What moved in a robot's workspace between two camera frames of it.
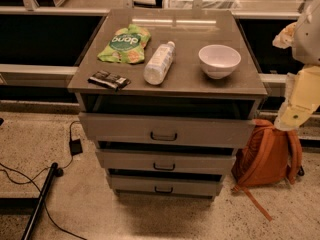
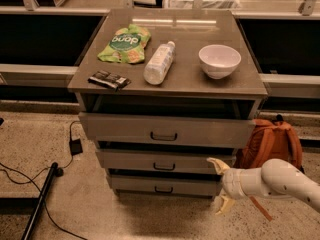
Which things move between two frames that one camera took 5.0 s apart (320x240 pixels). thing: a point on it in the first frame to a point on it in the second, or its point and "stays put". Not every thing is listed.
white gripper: (308, 40) to (231, 183)
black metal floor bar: (40, 200) stays put
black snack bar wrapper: (109, 80) stays put
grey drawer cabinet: (167, 98) stays put
